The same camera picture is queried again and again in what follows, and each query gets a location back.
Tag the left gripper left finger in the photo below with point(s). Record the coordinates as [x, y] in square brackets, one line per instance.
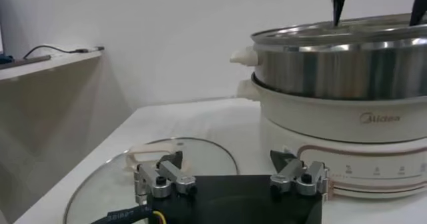
[173, 175]

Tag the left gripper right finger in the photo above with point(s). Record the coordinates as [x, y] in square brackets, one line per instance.
[290, 172]

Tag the round glass pot lid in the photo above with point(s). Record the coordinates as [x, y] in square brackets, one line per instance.
[207, 155]

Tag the stainless steel steamer basket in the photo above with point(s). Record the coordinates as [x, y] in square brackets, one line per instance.
[333, 68]

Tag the white electric cooker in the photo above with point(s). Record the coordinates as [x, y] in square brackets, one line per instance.
[333, 125]

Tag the white side table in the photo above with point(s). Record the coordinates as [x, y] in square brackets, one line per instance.
[50, 66]

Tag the blue computer mouse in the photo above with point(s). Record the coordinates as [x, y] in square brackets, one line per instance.
[5, 59]

